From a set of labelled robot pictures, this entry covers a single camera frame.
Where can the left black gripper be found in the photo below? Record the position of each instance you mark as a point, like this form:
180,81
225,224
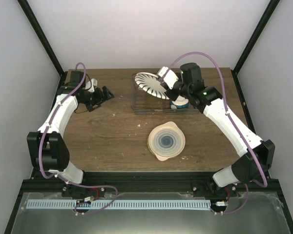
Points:
99,98

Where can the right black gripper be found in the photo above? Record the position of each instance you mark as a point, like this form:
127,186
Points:
172,97

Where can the white ceramic bowl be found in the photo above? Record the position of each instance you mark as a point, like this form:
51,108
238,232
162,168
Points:
179,103

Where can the white blue striped plate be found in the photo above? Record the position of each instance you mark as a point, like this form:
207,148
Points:
149,83

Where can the dark wire dish rack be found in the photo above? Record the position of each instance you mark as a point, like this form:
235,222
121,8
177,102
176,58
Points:
143,103

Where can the yellow patterned plate underneath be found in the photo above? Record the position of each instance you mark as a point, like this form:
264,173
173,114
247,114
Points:
148,146

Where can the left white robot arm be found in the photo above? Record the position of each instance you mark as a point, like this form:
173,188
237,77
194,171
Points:
48,151

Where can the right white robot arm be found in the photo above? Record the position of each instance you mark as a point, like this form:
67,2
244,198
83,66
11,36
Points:
255,154

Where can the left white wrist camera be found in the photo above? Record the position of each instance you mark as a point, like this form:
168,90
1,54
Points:
91,85

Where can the black aluminium frame rail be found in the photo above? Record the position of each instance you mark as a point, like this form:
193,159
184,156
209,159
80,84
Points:
197,183

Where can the light blue slotted cable duct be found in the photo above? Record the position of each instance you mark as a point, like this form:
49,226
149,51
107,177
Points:
120,204

